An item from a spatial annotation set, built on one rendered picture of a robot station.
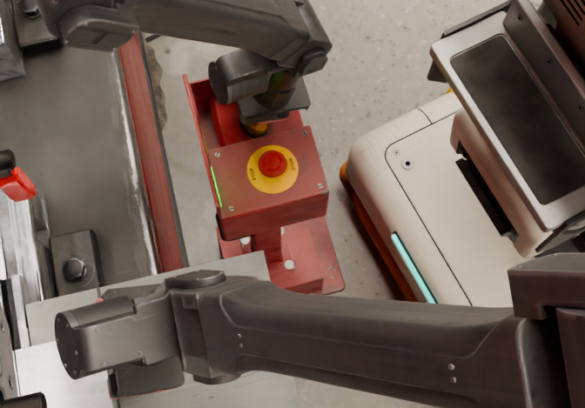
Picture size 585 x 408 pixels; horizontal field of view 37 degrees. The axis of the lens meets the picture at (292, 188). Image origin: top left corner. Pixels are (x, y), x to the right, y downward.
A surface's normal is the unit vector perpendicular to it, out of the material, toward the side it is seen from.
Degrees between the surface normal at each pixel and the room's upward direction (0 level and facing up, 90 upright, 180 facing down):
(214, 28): 91
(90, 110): 0
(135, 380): 27
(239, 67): 10
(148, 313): 35
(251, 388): 0
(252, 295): 59
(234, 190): 0
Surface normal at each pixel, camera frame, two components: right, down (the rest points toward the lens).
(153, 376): 0.45, -0.37
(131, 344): 0.47, -0.04
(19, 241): 0.00, -0.31
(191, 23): 0.47, 0.85
